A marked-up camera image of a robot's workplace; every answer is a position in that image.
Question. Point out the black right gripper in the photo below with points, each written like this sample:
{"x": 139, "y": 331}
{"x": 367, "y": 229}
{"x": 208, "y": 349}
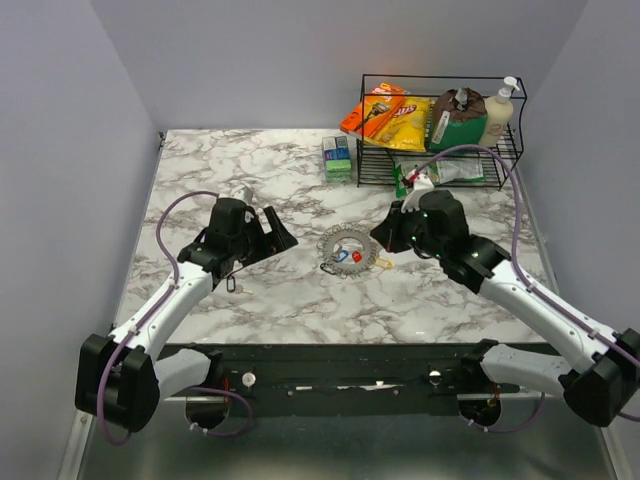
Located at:
{"x": 388, "y": 231}

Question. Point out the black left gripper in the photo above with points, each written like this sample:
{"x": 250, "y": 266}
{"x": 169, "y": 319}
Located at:
{"x": 278, "y": 240}

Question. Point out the blue key tag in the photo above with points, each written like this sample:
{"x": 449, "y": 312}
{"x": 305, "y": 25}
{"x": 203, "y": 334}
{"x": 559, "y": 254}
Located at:
{"x": 340, "y": 256}

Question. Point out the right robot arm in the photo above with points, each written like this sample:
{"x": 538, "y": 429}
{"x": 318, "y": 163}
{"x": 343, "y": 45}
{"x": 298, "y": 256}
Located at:
{"x": 595, "y": 369}

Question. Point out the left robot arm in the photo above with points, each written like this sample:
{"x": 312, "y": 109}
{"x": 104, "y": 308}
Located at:
{"x": 121, "y": 377}

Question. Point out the yellow key tag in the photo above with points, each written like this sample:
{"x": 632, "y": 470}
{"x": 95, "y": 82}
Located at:
{"x": 383, "y": 263}

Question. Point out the black key tag with key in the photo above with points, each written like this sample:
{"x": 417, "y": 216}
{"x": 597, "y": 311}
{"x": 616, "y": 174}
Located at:
{"x": 233, "y": 287}

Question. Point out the green white snack bag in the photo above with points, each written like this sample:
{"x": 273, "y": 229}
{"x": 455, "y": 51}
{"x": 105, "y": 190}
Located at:
{"x": 439, "y": 172}

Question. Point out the green sponge pack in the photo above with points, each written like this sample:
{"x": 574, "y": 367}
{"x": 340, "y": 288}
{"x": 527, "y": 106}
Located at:
{"x": 336, "y": 159}

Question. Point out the yellow chips bag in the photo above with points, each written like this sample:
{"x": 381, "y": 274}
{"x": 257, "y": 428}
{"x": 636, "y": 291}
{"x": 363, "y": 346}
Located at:
{"x": 407, "y": 127}

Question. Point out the orange razor package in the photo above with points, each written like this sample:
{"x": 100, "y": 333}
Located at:
{"x": 367, "y": 120}

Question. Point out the brown green coffee bag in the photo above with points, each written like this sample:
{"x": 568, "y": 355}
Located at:
{"x": 458, "y": 117}

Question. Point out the cream lotion pump bottle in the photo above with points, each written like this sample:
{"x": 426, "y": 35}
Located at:
{"x": 499, "y": 109}

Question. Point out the black wire rack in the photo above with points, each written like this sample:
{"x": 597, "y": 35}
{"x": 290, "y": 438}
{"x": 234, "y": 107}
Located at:
{"x": 375, "y": 164}

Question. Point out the black mounting base rail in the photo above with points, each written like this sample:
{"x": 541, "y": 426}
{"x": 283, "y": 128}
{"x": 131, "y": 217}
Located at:
{"x": 334, "y": 380}

